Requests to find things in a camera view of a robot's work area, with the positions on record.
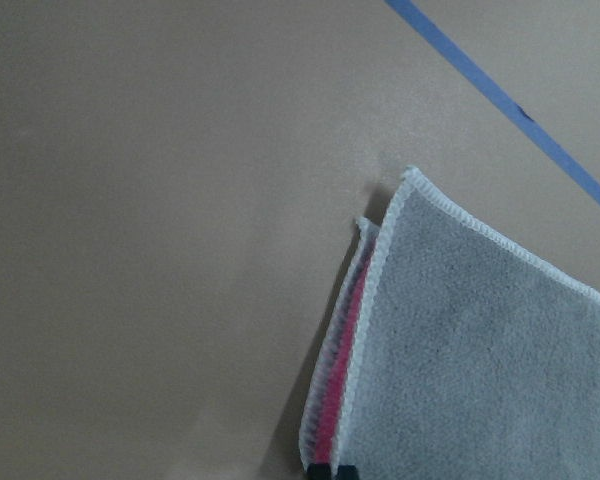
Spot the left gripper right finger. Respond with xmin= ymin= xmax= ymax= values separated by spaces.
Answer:
xmin=336 ymin=465 xmax=359 ymax=480

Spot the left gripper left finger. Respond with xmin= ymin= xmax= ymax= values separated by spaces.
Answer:
xmin=306 ymin=463 xmax=332 ymax=480

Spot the pink towel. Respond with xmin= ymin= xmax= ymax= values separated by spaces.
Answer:
xmin=299 ymin=167 xmax=600 ymax=479

